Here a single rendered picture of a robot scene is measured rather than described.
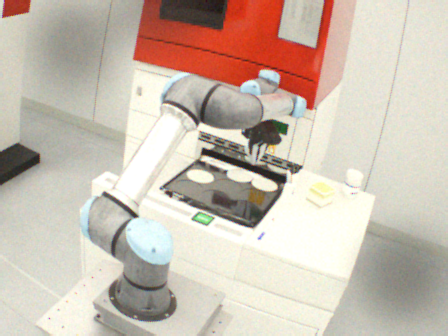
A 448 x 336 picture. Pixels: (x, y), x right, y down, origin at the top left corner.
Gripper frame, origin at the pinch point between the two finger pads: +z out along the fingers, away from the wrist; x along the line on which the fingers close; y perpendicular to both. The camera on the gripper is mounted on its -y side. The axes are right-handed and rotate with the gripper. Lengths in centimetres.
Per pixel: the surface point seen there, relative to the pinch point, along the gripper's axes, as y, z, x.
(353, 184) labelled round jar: -30.5, -3.6, -24.0
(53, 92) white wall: 303, 73, 4
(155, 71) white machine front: 54, -19, 18
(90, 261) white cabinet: 8, 39, 62
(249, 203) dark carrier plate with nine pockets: -11.4, 9.3, 8.4
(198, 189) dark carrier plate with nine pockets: 2.2, 9.3, 21.3
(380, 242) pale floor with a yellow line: 25, 99, -167
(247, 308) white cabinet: -45, 27, 28
